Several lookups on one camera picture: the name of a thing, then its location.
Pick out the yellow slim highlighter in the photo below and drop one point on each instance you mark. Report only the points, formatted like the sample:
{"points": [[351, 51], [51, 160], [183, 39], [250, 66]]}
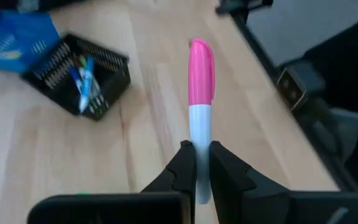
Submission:
{"points": [[9, 55]]}

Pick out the blue plastic basket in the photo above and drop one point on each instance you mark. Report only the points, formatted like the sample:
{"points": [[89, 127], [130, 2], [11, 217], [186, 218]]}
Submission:
{"points": [[26, 34]]}

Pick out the pink mini marker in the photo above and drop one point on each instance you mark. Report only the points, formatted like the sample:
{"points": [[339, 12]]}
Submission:
{"points": [[201, 77]]}

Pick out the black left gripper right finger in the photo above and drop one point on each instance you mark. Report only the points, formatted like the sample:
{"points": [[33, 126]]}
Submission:
{"points": [[235, 193]]}

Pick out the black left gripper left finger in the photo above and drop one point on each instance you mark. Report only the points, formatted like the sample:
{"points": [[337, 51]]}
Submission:
{"points": [[182, 174]]}

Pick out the black plastic basket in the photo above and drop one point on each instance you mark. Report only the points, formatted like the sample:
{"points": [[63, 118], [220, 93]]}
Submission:
{"points": [[113, 81]]}

